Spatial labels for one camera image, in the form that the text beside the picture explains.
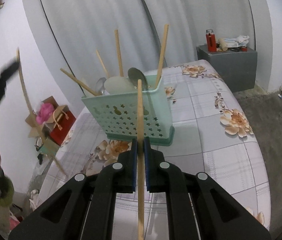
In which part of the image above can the small items pile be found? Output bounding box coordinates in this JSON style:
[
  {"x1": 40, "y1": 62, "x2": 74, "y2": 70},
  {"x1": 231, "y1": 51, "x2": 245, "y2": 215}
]
[{"x1": 222, "y1": 34, "x2": 251, "y2": 53}]

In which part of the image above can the grey cabinet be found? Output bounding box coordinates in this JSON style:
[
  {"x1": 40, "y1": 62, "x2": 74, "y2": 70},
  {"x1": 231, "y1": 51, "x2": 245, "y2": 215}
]
[{"x1": 196, "y1": 44, "x2": 258, "y2": 93}]

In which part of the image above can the metal spoon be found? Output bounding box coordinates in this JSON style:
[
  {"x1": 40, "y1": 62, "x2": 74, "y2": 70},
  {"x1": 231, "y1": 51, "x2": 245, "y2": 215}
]
[
  {"x1": 96, "y1": 77, "x2": 108, "y2": 95},
  {"x1": 128, "y1": 67, "x2": 147, "y2": 91}
]

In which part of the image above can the white plastic ladle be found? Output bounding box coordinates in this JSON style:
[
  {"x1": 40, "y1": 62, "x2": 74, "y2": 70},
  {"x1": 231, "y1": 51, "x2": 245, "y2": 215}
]
[{"x1": 105, "y1": 76, "x2": 138, "y2": 94}]

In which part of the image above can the floral checked tablecloth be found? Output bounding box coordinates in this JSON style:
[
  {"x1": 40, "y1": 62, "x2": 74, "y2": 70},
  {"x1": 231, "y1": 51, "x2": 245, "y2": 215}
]
[{"x1": 40, "y1": 59, "x2": 271, "y2": 240}]

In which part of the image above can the cardboard box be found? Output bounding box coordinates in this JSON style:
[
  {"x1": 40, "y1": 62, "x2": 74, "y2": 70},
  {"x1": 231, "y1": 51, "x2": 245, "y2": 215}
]
[{"x1": 25, "y1": 96, "x2": 56, "y2": 138}]

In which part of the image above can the mint green utensil basket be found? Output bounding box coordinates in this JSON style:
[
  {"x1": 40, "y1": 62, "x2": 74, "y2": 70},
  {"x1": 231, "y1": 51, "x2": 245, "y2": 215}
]
[{"x1": 81, "y1": 74, "x2": 176, "y2": 147}]

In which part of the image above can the red thermos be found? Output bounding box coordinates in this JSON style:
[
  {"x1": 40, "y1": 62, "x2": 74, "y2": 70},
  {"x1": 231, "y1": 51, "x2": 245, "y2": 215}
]
[{"x1": 205, "y1": 29, "x2": 217, "y2": 53}]

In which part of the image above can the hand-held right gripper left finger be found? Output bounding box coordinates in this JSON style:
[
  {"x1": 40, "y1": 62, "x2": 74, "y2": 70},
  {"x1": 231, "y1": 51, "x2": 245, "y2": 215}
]
[{"x1": 8, "y1": 138, "x2": 138, "y2": 240}]

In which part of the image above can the pink printed cloth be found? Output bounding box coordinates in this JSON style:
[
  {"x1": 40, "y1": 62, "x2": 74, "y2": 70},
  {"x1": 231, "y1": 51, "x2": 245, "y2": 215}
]
[{"x1": 8, "y1": 210, "x2": 22, "y2": 231}]

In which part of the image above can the red gift bag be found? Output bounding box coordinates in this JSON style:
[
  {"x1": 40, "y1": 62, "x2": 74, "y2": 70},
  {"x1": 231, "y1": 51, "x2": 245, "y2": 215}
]
[{"x1": 49, "y1": 105, "x2": 76, "y2": 147}]

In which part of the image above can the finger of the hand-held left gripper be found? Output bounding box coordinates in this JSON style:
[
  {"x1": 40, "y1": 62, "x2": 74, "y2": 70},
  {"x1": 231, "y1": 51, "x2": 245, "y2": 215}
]
[{"x1": 0, "y1": 59, "x2": 20, "y2": 86}]

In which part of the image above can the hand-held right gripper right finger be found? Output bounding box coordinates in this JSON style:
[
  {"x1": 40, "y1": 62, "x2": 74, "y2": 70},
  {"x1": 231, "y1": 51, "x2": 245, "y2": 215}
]
[{"x1": 144, "y1": 137, "x2": 272, "y2": 240}]

